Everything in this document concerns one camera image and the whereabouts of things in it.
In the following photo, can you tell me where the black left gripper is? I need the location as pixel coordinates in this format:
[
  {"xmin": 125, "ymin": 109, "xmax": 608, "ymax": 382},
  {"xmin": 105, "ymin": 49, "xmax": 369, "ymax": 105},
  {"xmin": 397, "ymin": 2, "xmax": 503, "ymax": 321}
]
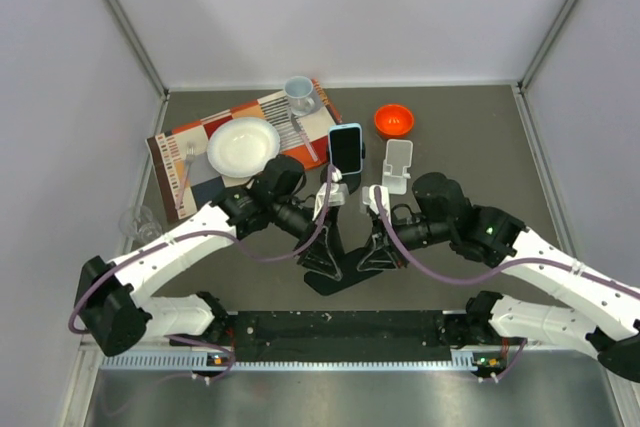
[{"xmin": 271, "ymin": 195, "xmax": 347, "ymax": 280}]

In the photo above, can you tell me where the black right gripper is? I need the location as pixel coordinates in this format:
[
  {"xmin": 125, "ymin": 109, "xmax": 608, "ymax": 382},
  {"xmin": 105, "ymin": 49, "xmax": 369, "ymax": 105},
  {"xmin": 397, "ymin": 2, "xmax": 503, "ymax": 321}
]
[{"xmin": 357, "ymin": 208, "xmax": 454, "ymax": 269}]

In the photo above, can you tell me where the black smartphone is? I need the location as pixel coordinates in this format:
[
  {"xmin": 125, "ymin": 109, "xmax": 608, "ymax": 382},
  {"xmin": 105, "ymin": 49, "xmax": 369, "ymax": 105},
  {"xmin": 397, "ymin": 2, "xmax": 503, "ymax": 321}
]
[{"xmin": 303, "ymin": 248, "xmax": 385, "ymax": 296}]

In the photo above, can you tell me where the black round-base phone stand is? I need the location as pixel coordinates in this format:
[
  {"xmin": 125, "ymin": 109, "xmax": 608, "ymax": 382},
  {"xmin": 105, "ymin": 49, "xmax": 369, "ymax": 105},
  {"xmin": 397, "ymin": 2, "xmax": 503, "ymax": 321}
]
[{"xmin": 319, "ymin": 143, "xmax": 366, "ymax": 194}]

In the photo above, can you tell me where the white plastic phone stand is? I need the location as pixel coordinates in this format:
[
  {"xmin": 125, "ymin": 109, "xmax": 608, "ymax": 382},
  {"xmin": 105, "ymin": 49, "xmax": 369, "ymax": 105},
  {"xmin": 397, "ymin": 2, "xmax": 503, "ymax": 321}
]
[{"xmin": 381, "ymin": 139, "xmax": 413, "ymax": 195}]

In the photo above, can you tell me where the light blue smartphone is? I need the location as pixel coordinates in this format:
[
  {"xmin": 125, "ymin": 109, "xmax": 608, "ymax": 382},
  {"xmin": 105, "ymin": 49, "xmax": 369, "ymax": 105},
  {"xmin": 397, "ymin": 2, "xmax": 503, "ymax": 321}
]
[{"xmin": 328, "ymin": 123, "xmax": 364, "ymax": 175}]

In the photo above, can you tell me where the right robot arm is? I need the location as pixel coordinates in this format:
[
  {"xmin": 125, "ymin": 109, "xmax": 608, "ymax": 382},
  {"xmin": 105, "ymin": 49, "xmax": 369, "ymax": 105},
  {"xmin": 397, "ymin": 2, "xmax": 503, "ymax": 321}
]
[{"xmin": 361, "ymin": 172, "xmax": 639, "ymax": 382}]

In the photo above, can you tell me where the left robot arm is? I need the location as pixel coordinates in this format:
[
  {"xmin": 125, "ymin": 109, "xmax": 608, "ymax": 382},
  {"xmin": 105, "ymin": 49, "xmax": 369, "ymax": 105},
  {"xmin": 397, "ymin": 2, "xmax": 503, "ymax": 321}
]
[{"xmin": 68, "ymin": 154, "xmax": 342, "ymax": 357}]

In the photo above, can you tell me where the white plate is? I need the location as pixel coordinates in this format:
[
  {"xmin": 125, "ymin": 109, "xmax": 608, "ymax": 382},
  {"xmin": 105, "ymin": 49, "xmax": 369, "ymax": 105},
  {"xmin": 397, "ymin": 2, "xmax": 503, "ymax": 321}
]
[{"xmin": 206, "ymin": 117, "xmax": 280, "ymax": 178}]

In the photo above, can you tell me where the orange plastic bowl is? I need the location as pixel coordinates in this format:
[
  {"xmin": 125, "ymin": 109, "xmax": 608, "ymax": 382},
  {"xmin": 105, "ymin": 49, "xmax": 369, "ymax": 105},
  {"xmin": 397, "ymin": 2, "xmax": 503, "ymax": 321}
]
[{"xmin": 374, "ymin": 104, "xmax": 415, "ymax": 139}]

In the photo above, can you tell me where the patterned orange placemat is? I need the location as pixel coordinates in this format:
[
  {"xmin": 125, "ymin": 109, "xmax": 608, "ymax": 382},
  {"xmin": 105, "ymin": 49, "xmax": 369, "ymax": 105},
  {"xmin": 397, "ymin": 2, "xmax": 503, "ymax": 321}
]
[{"xmin": 146, "ymin": 81, "xmax": 342, "ymax": 224}]

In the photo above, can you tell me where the light blue mug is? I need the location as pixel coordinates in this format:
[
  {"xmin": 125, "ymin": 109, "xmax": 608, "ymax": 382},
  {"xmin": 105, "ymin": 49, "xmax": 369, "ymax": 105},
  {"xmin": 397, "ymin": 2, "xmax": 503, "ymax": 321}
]
[{"xmin": 284, "ymin": 76, "xmax": 316, "ymax": 117}]

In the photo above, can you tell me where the clear drinking glass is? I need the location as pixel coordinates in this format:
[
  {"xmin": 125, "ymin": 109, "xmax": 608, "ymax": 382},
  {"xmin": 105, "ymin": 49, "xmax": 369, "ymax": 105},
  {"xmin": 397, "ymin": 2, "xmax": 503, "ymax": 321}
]
[{"xmin": 119, "ymin": 205, "xmax": 162, "ymax": 245}]

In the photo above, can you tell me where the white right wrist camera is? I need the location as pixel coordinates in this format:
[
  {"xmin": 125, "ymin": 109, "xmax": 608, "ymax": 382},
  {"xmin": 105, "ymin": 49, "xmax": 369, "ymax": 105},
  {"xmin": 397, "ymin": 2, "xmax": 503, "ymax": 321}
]
[{"xmin": 360, "ymin": 185, "xmax": 390, "ymax": 216}]

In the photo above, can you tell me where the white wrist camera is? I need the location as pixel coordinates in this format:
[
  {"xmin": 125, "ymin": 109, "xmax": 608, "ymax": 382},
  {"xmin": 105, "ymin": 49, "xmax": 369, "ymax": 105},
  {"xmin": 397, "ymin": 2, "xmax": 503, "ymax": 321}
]
[
  {"xmin": 313, "ymin": 165, "xmax": 349, "ymax": 221},
  {"xmin": 360, "ymin": 185, "xmax": 390, "ymax": 216}
]

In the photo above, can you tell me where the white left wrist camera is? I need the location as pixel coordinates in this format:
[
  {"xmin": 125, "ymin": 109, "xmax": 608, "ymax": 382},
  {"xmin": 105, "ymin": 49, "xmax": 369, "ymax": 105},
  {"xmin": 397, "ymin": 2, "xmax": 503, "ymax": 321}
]
[{"xmin": 313, "ymin": 165, "xmax": 349, "ymax": 221}]

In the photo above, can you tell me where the knife with pink handle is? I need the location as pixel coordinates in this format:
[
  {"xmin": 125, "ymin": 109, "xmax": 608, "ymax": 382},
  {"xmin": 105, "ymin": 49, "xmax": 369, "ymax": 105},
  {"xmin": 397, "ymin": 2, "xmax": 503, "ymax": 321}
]
[{"xmin": 290, "ymin": 113, "xmax": 319, "ymax": 162}]

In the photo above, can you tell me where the fork with pink handle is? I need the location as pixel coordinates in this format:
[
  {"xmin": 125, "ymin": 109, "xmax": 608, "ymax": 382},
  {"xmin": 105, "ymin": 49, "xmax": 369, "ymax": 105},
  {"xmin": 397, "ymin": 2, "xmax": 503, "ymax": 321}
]
[{"xmin": 175, "ymin": 142, "xmax": 196, "ymax": 210}]

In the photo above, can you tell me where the grey slotted cable duct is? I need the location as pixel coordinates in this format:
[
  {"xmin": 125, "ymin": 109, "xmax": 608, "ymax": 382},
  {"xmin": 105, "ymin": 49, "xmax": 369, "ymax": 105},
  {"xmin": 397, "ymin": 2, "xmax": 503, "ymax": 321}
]
[{"xmin": 101, "ymin": 350, "xmax": 506, "ymax": 372}]

